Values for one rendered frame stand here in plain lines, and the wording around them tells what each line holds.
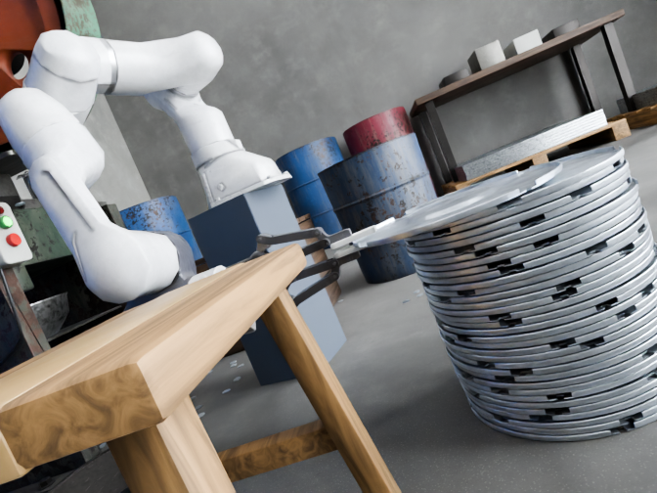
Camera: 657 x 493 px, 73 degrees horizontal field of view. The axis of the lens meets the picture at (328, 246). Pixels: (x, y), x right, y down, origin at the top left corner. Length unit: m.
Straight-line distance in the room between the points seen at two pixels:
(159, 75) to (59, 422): 0.94
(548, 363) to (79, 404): 0.47
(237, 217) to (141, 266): 0.43
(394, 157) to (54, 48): 1.10
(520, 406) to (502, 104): 4.10
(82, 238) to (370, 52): 4.05
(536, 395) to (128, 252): 0.54
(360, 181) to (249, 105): 3.12
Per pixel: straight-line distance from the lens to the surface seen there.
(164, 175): 4.91
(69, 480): 1.06
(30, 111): 0.86
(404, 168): 1.64
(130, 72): 1.07
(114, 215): 1.57
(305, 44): 4.63
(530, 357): 0.56
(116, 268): 0.64
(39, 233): 1.39
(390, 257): 1.65
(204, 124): 1.11
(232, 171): 1.06
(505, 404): 0.61
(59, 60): 0.90
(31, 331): 1.17
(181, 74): 1.11
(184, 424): 0.26
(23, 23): 1.96
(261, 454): 0.56
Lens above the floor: 0.36
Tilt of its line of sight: 5 degrees down
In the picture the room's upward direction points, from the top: 22 degrees counter-clockwise
